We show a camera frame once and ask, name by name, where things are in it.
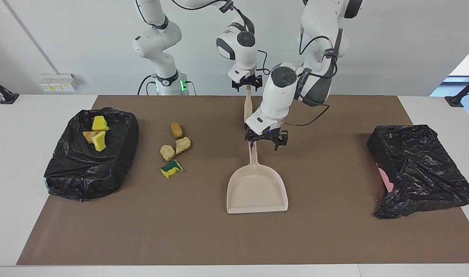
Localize beige handled brush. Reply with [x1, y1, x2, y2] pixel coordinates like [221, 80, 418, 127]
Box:
[244, 85, 254, 124]

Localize beige plastic dustpan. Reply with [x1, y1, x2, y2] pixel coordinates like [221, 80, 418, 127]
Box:
[227, 143, 289, 214]

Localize pale yellow foam chunk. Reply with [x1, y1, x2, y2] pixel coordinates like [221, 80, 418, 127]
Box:
[175, 137, 191, 155]
[160, 145, 176, 162]

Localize green and yellow sponge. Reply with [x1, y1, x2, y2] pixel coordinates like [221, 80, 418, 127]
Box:
[160, 160, 184, 179]

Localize large yellow sponge piece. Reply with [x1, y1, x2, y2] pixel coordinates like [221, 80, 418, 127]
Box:
[92, 115, 110, 131]

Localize small yellow sponge piece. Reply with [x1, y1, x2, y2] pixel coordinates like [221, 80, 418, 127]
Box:
[92, 131, 107, 152]

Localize pink bin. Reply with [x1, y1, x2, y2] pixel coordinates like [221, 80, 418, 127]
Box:
[377, 164, 395, 193]

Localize crumpled black trash bag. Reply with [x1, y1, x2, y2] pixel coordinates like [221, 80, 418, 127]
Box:
[367, 124, 469, 220]

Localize open bin with black bag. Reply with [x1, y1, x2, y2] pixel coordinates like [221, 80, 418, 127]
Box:
[44, 107, 140, 202]

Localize brown table mat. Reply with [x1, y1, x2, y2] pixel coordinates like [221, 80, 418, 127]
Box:
[16, 95, 469, 266]

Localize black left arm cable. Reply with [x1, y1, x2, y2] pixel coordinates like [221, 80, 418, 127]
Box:
[286, 23, 342, 127]

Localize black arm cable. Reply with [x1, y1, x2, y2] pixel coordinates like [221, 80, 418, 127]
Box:
[286, 23, 342, 127]
[173, 0, 271, 75]

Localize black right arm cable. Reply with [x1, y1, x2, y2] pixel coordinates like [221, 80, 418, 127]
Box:
[173, 0, 271, 75]

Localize white wall outlet strip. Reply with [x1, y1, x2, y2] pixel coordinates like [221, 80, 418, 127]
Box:
[39, 73, 81, 93]

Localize white wall cable conduit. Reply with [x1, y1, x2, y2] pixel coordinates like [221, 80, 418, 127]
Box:
[3, 0, 60, 74]

